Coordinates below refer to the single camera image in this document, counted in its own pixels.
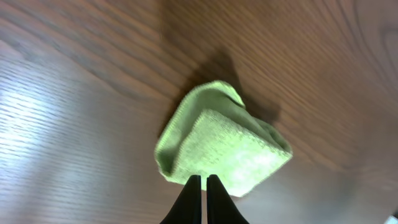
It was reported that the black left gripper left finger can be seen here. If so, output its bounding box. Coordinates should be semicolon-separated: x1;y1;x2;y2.
160;175;201;224

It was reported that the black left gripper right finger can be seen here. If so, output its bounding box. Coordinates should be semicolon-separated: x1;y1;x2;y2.
206;174;249;224

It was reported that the light green microfiber cloth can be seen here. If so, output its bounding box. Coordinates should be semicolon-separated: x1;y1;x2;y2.
154;80;293;197

